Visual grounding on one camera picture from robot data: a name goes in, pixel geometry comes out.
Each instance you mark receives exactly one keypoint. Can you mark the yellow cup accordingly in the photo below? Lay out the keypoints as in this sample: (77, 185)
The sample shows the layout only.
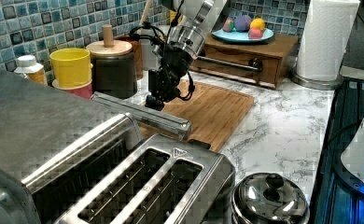
(71, 67)

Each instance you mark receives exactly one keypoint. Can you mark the purple toy ball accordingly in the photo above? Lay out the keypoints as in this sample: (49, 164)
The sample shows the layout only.
(242, 23)

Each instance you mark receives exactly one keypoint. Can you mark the white-capped spice bottle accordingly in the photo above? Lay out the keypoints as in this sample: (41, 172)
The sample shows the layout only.
(28, 66)

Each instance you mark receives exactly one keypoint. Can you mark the wooden drawer box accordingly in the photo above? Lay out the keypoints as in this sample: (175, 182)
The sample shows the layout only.
(264, 63)

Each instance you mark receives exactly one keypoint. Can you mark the white paper towel roll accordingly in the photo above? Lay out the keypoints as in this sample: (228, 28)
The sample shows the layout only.
(323, 43)

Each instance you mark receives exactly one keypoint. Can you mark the silver oven door handle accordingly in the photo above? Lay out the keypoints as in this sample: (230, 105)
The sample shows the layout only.
(165, 122)

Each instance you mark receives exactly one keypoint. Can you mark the light blue plate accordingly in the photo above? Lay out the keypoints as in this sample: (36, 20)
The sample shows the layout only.
(241, 37)

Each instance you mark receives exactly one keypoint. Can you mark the steel pot lid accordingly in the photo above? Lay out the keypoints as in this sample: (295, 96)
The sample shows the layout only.
(268, 198)

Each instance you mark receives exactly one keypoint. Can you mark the black dish drying rack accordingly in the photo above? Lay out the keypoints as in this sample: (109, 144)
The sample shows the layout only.
(338, 197)

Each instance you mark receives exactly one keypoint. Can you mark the black canister wooden lid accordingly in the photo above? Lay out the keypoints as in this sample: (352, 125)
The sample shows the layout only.
(113, 67)

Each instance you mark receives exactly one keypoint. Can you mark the brown utensil holder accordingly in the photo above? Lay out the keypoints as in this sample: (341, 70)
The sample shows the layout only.
(137, 51)

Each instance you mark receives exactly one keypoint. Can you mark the stainless two-slot toaster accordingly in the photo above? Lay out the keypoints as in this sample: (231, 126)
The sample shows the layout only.
(163, 181)

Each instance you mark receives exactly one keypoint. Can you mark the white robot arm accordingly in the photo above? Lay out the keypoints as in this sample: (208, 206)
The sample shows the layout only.
(181, 46)

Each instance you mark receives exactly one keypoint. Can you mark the pink green toy ball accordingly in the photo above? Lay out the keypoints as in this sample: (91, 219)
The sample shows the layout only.
(228, 25)

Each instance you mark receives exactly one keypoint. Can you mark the yellow toy ball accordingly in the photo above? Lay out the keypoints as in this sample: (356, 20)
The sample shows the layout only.
(258, 23)

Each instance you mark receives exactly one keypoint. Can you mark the bamboo cutting board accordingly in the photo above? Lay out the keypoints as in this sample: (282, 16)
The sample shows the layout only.
(214, 113)

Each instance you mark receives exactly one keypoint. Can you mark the stainless toaster oven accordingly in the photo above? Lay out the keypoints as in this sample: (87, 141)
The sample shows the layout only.
(54, 148)

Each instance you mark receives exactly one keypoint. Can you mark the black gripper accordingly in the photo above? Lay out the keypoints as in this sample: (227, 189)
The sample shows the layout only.
(164, 81)

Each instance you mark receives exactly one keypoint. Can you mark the pink cup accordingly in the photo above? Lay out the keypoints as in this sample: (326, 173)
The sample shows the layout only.
(84, 91)

